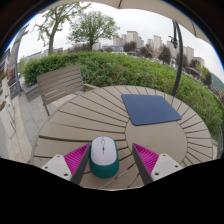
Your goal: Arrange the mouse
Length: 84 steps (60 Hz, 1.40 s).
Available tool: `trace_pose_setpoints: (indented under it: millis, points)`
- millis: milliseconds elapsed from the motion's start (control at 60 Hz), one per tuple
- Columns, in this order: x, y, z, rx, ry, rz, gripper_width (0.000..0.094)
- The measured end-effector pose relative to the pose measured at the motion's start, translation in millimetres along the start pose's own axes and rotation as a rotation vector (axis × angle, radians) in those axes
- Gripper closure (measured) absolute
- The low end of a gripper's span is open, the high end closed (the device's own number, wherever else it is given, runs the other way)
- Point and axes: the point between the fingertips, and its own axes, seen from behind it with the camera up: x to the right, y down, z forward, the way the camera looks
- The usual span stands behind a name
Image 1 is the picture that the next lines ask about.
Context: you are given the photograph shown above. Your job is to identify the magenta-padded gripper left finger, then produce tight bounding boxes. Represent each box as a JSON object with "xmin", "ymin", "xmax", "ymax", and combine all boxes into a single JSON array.
[{"xmin": 41, "ymin": 143, "xmax": 92, "ymax": 186}]

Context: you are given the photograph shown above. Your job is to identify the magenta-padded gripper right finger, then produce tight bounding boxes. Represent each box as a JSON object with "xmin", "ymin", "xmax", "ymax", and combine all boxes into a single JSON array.
[{"xmin": 131, "ymin": 142, "xmax": 184, "ymax": 186}]

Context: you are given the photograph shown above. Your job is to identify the white and teal computer mouse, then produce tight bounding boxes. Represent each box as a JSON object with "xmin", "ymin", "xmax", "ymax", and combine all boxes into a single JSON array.
[{"xmin": 88, "ymin": 135, "xmax": 120, "ymax": 179}]

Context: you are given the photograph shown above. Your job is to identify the dark blue mouse pad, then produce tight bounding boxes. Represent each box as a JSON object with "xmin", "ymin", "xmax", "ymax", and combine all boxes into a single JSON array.
[{"xmin": 120, "ymin": 93, "xmax": 183, "ymax": 127}]

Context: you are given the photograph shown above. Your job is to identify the grey slatted outdoor chair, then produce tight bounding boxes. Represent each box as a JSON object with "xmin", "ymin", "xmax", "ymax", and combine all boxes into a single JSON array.
[{"xmin": 36, "ymin": 64, "xmax": 99, "ymax": 117}]

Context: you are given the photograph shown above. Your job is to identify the green hedge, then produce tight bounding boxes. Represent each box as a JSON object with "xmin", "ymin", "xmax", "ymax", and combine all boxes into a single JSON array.
[{"xmin": 22, "ymin": 50, "xmax": 224, "ymax": 138}]

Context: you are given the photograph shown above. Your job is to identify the dark curved parasol pole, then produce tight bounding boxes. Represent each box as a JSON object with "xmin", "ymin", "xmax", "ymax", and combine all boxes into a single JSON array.
[{"xmin": 168, "ymin": 20, "xmax": 184, "ymax": 98}]

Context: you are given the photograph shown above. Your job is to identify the slender bare-trunked tree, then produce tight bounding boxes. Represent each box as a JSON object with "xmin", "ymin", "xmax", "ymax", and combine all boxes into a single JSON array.
[{"xmin": 31, "ymin": 2, "xmax": 91, "ymax": 57}]

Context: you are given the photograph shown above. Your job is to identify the distant high-rise buildings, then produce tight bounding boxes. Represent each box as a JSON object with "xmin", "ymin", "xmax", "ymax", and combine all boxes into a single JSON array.
[{"xmin": 111, "ymin": 30, "xmax": 206, "ymax": 68}]

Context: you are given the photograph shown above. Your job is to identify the round leafy green tree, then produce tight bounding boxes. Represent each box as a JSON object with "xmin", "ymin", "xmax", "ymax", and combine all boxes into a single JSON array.
[{"xmin": 66, "ymin": 10, "xmax": 121, "ymax": 52}]

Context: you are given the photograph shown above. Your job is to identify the beige parasol canopy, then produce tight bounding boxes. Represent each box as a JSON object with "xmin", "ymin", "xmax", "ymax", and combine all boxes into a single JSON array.
[{"xmin": 43, "ymin": 0, "xmax": 211, "ymax": 44}]

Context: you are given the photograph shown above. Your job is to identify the dark tall sign post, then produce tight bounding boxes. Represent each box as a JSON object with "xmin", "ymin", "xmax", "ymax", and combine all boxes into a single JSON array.
[{"xmin": 8, "ymin": 23, "xmax": 30, "ymax": 98}]

